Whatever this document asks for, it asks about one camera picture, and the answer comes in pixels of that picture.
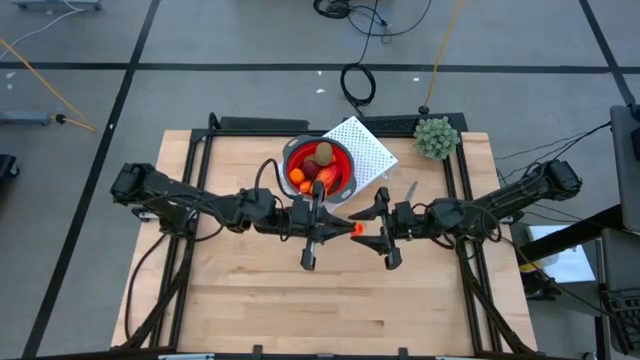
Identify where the black keyboard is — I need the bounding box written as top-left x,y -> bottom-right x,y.
602,289 -> 640,357

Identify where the dark grey monitor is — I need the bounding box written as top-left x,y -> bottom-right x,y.
599,227 -> 640,301

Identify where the black textured panel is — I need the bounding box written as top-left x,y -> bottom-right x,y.
344,112 -> 469,135

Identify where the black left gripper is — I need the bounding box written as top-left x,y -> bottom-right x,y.
289,180 -> 358,272

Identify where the grey-blue stand foot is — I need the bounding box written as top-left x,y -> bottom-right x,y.
0,110 -> 53,127
12,0 -> 104,12

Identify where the grey cabinet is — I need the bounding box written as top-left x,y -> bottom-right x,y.
608,103 -> 640,234

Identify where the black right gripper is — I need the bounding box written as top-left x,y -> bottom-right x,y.
347,186 -> 427,272

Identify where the white board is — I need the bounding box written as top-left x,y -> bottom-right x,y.
527,224 -> 599,285

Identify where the red yellow mango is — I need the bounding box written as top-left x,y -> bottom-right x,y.
313,164 -> 342,197

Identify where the thin black cable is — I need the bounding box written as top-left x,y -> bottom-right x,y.
494,119 -> 614,196

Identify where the yellow cable with black plug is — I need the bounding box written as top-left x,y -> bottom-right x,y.
418,0 -> 465,115

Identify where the brown kiwi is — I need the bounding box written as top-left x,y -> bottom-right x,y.
314,141 -> 335,168

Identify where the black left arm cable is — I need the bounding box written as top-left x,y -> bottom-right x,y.
123,232 -> 171,346

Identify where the black floor object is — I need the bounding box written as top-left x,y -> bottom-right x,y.
0,153 -> 21,181

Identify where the red collapsible bowl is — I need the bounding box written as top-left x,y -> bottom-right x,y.
281,134 -> 359,205

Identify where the black aluminium frame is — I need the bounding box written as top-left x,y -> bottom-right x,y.
112,112 -> 539,360

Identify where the dark red fruit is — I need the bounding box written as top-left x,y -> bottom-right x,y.
301,159 -> 322,181

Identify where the black coiled floor cable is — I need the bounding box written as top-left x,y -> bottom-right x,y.
339,9 -> 386,119

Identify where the white perforated metal shelf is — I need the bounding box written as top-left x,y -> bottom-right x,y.
274,115 -> 400,214

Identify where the black cable bundle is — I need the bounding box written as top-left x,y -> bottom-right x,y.
313,0 -> 434,39

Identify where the white floor cable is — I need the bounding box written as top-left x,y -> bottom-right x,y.
0,7 -> 84,49

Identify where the long yellow floor cable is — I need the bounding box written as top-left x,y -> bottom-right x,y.
0,37 -> 99,134

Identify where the green artificial plant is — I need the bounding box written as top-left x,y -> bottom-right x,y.
412,116 -> 461,161

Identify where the black diagonal bar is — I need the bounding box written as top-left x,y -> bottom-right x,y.
514,204 -> 626,261

